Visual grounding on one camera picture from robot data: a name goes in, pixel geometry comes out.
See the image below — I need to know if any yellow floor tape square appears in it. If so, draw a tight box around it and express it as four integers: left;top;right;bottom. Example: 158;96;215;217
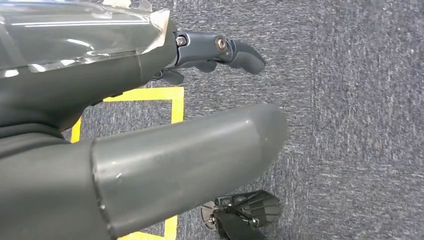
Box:
70;87;185;240

